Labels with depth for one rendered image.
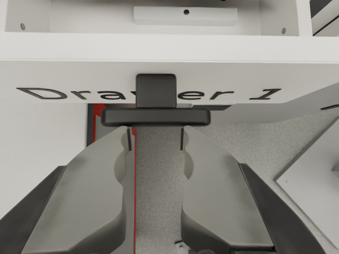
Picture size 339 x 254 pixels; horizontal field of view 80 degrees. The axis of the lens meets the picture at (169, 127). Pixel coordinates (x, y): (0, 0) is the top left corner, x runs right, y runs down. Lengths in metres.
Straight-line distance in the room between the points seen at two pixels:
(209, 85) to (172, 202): 0.94
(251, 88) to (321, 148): 1.12
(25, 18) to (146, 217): 0.98
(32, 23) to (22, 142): 0.16
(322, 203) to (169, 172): 0.77
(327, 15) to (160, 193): 0.95
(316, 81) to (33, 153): 0.33
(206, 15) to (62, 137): 0.23
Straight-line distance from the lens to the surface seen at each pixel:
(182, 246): 1.13
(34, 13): 0.25
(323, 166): 1.30
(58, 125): 0.32
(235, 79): 0.17
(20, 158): 0.34
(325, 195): 1.32
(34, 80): 0.19
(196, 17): 0.24
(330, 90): 0.56
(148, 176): 1.05
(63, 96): 0.22
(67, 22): 0.27
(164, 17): 0.24
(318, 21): 0.27
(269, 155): 1.19
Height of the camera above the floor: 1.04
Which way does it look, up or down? 83 degrees down
